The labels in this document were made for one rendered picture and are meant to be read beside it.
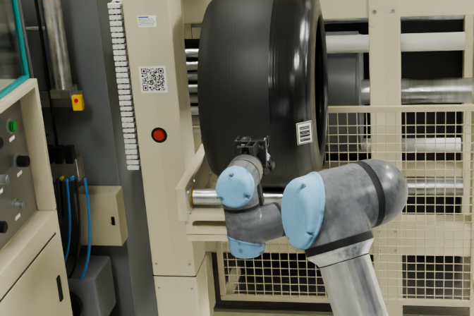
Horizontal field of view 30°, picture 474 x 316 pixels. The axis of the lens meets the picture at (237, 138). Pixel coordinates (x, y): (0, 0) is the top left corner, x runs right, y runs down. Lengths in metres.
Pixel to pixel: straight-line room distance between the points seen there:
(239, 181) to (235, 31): 0.56
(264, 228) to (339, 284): 0.41
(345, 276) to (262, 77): 0.82
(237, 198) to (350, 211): 0.39
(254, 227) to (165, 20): 0.75
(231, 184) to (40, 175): 0.80
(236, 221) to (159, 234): 0.79
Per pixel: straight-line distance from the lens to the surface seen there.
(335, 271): 1.45
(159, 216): 2.55
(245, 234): 1.81
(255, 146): 1.93
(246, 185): 1.76
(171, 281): 2.64
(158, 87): 2.41
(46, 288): 2.42
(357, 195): 1.45
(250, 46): 2.18
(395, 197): 1.50
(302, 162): 2.25
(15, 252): 2.26
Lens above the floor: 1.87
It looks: 20 degrees down
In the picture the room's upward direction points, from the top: 4 degrees counter-clockwise
